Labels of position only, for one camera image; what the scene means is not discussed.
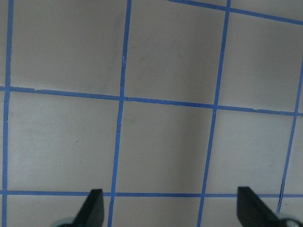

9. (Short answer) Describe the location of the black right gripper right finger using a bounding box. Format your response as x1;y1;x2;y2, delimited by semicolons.
237;186;279;227

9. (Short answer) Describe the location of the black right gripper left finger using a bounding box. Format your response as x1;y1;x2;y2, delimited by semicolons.
74;189;105;227

